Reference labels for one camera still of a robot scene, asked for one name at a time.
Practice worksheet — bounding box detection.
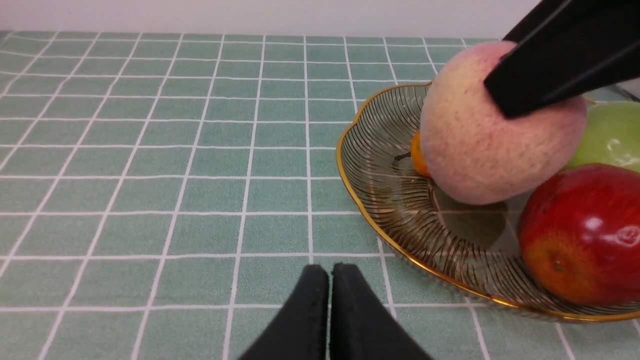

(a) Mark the green checked tablecloth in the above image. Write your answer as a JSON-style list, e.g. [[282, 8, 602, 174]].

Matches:
[[0, 31, 639, 360]]

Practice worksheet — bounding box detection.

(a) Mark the pink peach with leaf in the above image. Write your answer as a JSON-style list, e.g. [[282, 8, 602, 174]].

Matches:
[[419, 41, 587, 205]]

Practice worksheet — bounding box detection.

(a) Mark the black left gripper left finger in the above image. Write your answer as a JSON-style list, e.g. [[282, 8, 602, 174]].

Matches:
[[240, 264, 329, 360]]

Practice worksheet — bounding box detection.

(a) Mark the gold-rimmed glass plate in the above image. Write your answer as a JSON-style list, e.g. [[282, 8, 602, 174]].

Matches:
[[336, 82, 639, 323]]

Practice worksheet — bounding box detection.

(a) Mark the red apple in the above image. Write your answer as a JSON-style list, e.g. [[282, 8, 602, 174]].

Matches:
[[518, 163, 640, 306]]

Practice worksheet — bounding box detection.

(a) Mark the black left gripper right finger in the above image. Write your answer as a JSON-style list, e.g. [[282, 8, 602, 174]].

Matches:
[[329, 262, 432, 360]]

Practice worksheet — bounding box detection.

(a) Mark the green apple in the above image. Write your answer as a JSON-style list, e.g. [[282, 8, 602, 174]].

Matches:
[[566, 101, 640, 173]]

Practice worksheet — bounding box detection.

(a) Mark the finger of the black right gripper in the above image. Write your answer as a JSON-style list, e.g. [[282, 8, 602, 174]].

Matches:
[[502, 0, 581, 44], [483, 0, 640, 119]]

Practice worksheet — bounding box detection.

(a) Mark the small orange fruit on plate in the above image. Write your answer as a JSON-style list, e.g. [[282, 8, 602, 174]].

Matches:
[[410, 130, 432, 178]]

